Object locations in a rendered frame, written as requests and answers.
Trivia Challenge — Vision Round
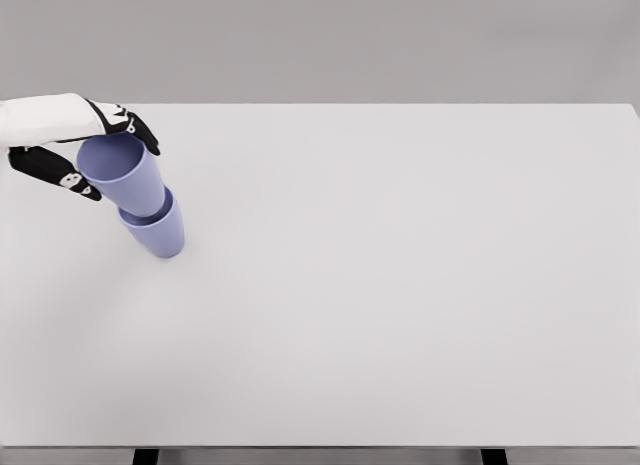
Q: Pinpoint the blue plastic cup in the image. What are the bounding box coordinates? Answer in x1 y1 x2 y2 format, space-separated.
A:
117 186 186 260
76 133 167 218

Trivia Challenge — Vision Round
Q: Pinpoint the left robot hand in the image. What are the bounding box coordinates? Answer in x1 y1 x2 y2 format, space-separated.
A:
0 92 162 203

